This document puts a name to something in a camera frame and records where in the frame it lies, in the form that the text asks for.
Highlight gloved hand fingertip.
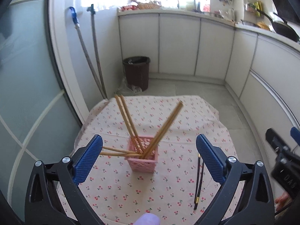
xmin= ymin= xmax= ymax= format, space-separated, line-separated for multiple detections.
xmin=134 ymin=213 xmax=160 ymax=225

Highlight wooden chopstick three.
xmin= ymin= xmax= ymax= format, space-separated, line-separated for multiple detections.
xmin=102 ymin=146 xmax=140 ymax=155

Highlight cherry print tablecloth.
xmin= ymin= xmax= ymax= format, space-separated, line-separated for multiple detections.
xmin=79 ymin=95 xmax=236 ymax=224

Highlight wooden chopstick four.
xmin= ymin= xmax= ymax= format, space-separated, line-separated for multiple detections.
xmin=141 ymin=100 xmax=184 ymax=159

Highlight wooden chopstick two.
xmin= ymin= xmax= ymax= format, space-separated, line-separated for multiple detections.
xmin=114 ymin=95 xmax=142 ymax=154

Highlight blue handled mop pole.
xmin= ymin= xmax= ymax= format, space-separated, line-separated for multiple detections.
xmin=69 ymin=7 xmax=105 ymax=99

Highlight black frying pan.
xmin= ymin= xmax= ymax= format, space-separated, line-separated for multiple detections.
xmin=256 ymin=9 xmax=299 ymax=43

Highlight clear plastic bag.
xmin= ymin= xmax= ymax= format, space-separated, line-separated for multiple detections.
xmin=115 ymin=77 xmax=142 ymax=96

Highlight frosted glass sliding door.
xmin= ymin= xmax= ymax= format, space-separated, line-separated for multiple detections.
xmin=1 ymin=0 xmax=80 ymax=219

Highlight dark handled broom pole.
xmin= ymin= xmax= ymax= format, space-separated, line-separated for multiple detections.
xmin=87 ymin=4 xmax=107 ymax=99

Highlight white cabinet row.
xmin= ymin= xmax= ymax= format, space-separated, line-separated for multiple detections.
xmin=117 ymin=10 xmax=299 ymax=132

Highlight woven bread basket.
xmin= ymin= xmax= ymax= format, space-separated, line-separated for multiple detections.
xmin=137 ymin=3 xmax=161 ymax=10

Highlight yellow bottles on shelf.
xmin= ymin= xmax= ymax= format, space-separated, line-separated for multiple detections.
xmin=253 ymin=1 xmax=262 ymax=17

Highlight black chopstick gold band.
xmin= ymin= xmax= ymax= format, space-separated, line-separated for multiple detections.
xmin=194 ymin=154 xmax=201 ymax=210

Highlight wooden chopstick five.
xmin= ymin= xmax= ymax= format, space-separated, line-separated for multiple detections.
xmin=143 ymin=103 xmax=184 ymax=160

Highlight red fruit basket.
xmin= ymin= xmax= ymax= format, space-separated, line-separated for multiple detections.
xmin=121 ymin=5 xmax=138 ymax=12

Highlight white electric kettle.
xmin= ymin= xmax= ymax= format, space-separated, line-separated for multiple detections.
xmin=227 ymin=8 xmax=235 ymax=21

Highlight wooden chopstick six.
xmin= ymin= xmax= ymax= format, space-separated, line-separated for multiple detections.
xmin=119 ymin=95 xmax=144 ymax=153

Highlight wooden chopstick one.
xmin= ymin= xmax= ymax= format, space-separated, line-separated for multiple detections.
xmin=99 ymin=152 xmax=142 ymax=158

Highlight dark brown trash bin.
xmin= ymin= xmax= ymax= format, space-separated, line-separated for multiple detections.
xmin=123 ymin=56 xmax=151 ymax=91

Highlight pink perforated utensil holder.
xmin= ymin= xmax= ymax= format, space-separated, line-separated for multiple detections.
xmin=124 ymin=139 xmax=158 ymax=173

